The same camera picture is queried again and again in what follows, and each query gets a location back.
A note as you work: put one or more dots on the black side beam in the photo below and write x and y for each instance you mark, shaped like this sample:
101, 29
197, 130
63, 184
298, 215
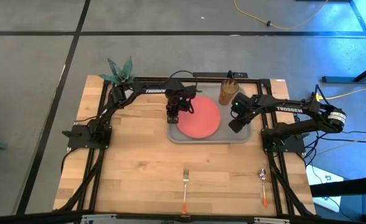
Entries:
348, 186

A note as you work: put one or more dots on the amber faceted plastic cup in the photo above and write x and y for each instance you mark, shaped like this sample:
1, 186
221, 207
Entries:
228, 95

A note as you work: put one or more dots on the round pink plate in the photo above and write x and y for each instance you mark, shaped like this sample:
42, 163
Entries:
201, 121

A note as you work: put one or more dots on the grey plastic tray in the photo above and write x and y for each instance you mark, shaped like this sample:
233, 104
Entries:
232, 138

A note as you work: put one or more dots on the white printed box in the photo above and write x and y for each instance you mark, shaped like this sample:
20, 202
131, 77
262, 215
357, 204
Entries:
323, 177

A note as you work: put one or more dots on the black desk leg frame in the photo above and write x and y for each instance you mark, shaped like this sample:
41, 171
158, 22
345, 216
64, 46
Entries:
341, 79

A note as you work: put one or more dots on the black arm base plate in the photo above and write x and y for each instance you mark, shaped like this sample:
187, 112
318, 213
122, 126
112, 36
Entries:
77, 140
295, 146

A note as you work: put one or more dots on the silver metal bracket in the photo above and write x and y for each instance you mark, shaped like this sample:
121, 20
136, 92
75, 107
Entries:
99, 217
271, 220

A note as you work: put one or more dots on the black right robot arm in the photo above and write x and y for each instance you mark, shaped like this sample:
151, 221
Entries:
289, 109

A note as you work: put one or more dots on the green snake plant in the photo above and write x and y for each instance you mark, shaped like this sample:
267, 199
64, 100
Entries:
120, 73

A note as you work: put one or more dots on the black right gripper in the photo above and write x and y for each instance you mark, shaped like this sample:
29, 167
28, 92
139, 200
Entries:
253, 104

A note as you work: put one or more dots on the black aluminium table frame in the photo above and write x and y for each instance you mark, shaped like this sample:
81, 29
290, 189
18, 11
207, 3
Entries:
208, 80

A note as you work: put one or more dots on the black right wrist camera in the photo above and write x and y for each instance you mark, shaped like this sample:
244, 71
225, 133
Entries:
237, 105

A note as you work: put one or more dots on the black front crossbar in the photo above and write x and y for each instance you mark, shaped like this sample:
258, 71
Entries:
46, 217

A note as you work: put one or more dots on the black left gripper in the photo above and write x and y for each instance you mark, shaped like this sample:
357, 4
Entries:
178, 98

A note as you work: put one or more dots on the black bar bracket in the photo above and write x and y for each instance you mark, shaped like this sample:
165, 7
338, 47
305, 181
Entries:
214, 75

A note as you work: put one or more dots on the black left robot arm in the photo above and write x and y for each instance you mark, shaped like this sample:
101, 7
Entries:
152, 91

